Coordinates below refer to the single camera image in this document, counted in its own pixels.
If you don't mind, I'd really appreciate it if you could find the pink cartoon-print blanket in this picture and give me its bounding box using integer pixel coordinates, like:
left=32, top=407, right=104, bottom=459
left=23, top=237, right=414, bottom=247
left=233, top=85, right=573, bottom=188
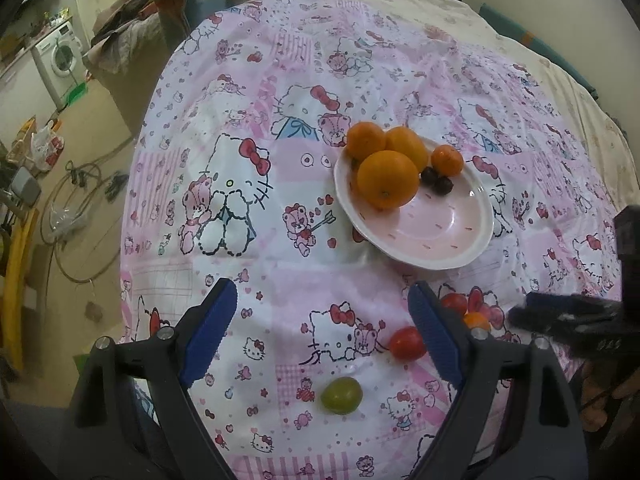
left=120, top=0, right=626, bottom=480

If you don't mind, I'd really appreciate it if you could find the coiled hose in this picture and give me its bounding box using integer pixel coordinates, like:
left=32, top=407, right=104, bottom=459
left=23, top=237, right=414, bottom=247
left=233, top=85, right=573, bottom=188
left=40, top=137, right=137, bottom=286

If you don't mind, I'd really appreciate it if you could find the grey box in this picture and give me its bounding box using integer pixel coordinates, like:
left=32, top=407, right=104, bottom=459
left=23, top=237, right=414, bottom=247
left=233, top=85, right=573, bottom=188
left=11, top=166, right=42, bottom=207

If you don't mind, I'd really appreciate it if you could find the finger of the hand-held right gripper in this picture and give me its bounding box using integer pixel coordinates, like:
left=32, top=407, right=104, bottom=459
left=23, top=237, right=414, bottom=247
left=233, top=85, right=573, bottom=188
left=507, top=307, right=591, bottom=343
left=525, top=291, right=623, bottom=318

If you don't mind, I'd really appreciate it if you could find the pink strawberry-print plate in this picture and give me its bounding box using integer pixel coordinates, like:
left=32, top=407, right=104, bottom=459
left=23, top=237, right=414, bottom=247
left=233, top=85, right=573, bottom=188
left=333, top=132, right=495, bottom=271

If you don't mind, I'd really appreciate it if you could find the white washing machine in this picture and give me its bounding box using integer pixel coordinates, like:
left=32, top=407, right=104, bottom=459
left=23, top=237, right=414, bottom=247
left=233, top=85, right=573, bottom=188
left=31, top=21, right=87, bottom=111

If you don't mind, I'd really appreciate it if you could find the clear plastic bag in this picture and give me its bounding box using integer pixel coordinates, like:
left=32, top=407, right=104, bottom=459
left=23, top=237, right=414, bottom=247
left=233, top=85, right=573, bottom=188
left=47, top=205, right=88, bottom=233

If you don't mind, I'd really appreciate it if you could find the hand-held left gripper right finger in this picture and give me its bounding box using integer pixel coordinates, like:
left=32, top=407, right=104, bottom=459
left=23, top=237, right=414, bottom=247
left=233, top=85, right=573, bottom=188
left=407, top=281, right=590, bottom=480

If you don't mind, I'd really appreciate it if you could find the green tomato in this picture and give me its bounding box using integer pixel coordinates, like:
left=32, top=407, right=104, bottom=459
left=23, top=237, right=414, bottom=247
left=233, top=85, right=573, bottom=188
left=320, top=376, right=363, bottom=415

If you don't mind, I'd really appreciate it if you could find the pile of clothes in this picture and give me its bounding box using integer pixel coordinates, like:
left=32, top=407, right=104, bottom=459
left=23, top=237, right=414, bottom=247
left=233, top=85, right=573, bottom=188
left=82, top=0, right=236, bottom=91

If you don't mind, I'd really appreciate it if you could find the black power strip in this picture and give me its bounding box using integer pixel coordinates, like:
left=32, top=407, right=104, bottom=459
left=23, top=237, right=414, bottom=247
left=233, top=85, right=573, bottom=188
left=102, top=171, right=132, bottom=197

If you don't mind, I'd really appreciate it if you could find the large orange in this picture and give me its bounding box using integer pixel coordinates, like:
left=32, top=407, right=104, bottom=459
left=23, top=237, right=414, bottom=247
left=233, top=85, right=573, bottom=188
left=356, top=150, right=420, bottom=211
left=346, top=121, right=388, bottom=162

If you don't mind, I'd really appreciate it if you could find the person's right hand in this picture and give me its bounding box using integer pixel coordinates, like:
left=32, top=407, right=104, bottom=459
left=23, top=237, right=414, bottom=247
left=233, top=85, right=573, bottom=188
left=581, top=359, right=640, bottom=433

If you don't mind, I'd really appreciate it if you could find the yellow chair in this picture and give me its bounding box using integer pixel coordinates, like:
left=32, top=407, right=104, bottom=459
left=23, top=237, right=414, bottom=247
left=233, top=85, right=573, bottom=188
left=0, top=205, right=40, bottom=373

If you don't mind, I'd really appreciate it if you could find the white red plastic bag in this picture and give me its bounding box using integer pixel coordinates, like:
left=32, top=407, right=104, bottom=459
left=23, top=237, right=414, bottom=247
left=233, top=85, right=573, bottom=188
left=31, top=122, right=66, bottom=171

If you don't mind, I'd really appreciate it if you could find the teal mat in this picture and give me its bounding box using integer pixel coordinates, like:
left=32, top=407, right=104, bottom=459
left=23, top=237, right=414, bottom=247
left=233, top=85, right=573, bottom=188
left=477, top=2, right=601, bottom=102

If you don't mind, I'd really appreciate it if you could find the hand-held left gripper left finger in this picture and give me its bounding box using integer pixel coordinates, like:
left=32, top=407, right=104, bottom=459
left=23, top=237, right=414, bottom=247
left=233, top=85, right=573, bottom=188
left=75, top=279, right=238, bottom=480

